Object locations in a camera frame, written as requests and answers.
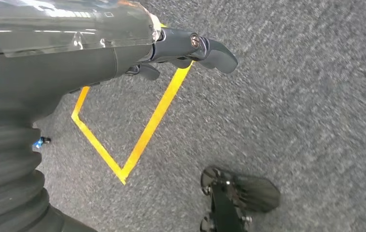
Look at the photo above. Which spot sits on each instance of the yellow floor tape square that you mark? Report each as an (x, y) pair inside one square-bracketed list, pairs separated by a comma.
[(152, 126)]

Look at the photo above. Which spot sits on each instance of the black robot foot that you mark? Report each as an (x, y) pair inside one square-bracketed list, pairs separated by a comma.
[(227, 205)]

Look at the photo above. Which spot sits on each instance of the blue wheeled metal rack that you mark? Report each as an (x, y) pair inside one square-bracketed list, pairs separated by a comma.
[(37, 144)]

